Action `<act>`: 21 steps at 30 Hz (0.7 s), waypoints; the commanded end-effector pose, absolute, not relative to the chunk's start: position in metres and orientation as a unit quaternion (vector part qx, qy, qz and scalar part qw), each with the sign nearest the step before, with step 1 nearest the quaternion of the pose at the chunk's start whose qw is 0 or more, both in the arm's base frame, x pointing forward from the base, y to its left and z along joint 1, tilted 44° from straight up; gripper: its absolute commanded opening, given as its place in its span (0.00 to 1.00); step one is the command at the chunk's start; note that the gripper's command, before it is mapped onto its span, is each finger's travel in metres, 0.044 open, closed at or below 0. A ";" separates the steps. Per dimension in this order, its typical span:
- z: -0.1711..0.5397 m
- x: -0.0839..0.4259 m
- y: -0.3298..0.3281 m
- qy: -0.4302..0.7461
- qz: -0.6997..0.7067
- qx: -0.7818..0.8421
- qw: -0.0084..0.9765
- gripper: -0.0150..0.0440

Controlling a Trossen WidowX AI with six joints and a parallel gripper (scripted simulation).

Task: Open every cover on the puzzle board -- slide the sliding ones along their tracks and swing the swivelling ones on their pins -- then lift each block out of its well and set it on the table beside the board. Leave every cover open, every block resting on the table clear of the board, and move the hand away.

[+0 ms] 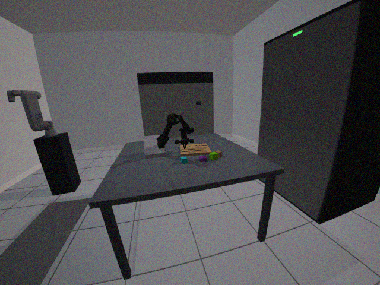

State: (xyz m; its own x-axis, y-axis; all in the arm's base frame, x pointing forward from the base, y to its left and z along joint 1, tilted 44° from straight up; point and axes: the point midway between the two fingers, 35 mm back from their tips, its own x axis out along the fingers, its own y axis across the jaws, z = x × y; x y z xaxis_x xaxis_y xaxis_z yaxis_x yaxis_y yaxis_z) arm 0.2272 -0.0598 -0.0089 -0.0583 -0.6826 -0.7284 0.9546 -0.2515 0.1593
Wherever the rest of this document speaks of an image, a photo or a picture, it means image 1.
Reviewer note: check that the teal block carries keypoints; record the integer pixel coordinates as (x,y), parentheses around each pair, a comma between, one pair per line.
(184,160)

